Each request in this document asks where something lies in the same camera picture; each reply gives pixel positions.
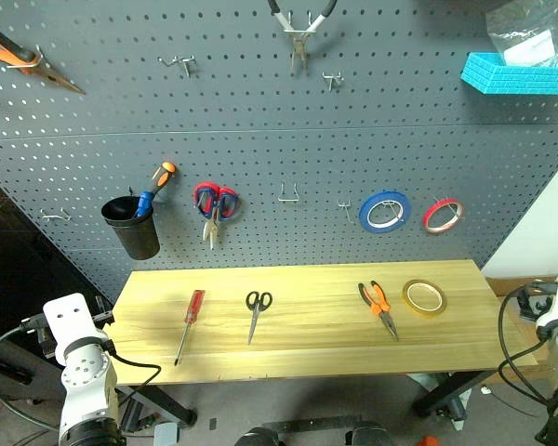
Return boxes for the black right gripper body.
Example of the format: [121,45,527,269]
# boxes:
[515,281,557,321]

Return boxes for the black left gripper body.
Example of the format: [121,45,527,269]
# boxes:
[35,310,117,361]

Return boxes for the grey metal pegboard wall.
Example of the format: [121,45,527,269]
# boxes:
[0,0,558,303]

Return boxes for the black cup holder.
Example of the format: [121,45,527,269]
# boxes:
[100,195,162,261]

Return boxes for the black table leg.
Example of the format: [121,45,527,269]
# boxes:
[115,385,199,426]
[411,371,498,417]

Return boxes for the yellow tape roll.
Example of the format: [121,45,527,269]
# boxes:
[402,279,447,320]

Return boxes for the red tape roll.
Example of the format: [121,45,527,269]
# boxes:
[421,198,465,235]

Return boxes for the orange blue black screwdriver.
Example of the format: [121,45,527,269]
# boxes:
[132,161,178,219]

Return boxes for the blue tape roll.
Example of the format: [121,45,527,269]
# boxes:
[358,190,412,234]

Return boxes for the dark rounded shape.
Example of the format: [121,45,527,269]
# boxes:
[234,426,280,446]
[346,422,392,446]

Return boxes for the cyan plastic bin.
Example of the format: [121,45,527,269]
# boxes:
[459,51,558,97]

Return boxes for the clear plastic bag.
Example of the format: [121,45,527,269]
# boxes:
[485,0,558,69]

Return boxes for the orange black needle-nose pliers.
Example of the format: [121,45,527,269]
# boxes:
[0,18,87,97]

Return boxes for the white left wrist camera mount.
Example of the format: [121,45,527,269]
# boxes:
[43,293,109,366]

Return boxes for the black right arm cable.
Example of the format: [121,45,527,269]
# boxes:
[497,285,558,414]

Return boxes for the red handled screwdriver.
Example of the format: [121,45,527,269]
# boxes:
[173,289,206,367]

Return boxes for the red blue handled scissors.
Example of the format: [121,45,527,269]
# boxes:
[193,181,242,251]

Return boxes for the orange handled long-nose pliers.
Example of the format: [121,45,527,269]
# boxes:
[357,281,400,342]

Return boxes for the black handled scissors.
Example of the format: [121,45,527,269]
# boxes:
[246,290,274,347]

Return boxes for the white handled pliers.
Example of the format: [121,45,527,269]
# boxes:
[267,0,339,74]

